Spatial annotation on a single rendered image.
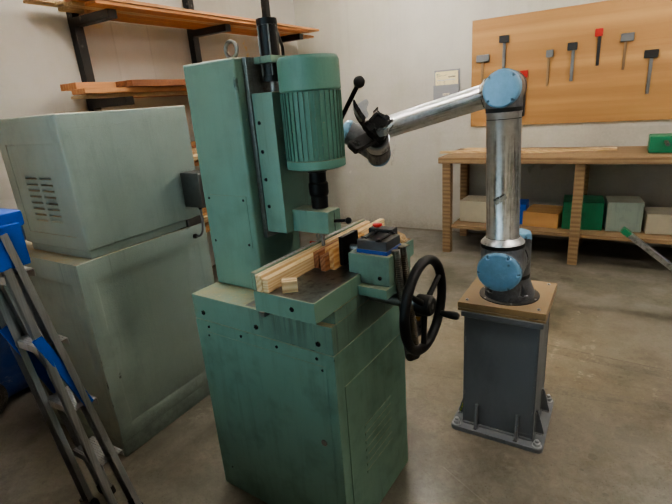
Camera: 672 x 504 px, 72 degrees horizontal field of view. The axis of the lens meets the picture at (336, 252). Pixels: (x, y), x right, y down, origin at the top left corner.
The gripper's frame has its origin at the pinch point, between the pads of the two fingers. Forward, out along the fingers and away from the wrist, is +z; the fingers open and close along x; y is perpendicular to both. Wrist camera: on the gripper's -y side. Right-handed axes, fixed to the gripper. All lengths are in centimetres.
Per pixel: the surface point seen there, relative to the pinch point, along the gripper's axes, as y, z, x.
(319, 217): -35.3, 2.5, 12.7
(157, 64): -15, -158, -225
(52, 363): -122, 6, -16
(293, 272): -53, 6, 20
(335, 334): -57, 6, 41
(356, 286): -43, 2, 35
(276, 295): -60, 14, 23
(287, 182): -34.1, 4.6, -1.8
